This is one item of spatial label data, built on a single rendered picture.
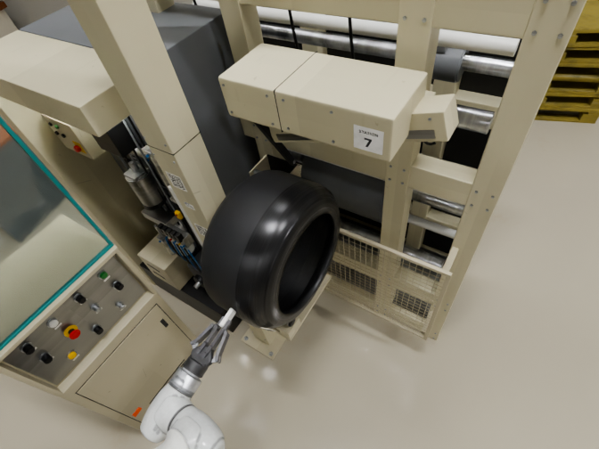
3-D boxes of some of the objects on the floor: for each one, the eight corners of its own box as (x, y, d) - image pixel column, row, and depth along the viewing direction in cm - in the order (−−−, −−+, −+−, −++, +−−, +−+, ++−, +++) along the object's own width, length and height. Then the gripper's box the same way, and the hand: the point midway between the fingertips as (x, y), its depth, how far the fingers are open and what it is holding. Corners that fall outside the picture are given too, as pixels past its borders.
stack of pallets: (583, 76, 386) (628, -13, 321) (600, 124, 337) (658, 30, 273) (464, 73, 417) (484, -8, 352) (463, 117, 368) (487, 31, 304)
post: (254, 337, 248) (-103, -292, 56) (266, 321, 255) (-19, -293, 62) (269, 346, 243) (-67, -315, 50) (281, 330, 249) (20, -314, 57)
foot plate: (241, 340, 248) (240, 338, 246) (263, 308, 261) (262, 307, 259) (272, 360, 237) (271, 359, 235) (294, 326, 249) (293, 324, 248)
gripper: (201, 381, 113) (244, 314, 121) (172, 360, 118) (215, 297, 127) (210, 385, 119) (251, 322, 128) (183, 364, 124) (223, 305, 133)
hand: (227, 318), depth 126 cm, fingers closed
